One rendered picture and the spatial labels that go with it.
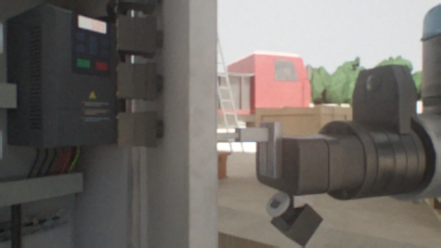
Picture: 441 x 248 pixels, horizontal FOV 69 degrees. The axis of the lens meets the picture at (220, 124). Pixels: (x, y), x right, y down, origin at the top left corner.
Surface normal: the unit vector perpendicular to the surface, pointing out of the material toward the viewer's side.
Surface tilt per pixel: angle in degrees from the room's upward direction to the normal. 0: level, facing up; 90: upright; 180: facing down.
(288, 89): 90
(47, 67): 90
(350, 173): 90
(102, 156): 90
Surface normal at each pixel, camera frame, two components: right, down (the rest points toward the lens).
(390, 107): -0.94, 0.00
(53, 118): -0.43, 0.00
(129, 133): 0.35, 0.00
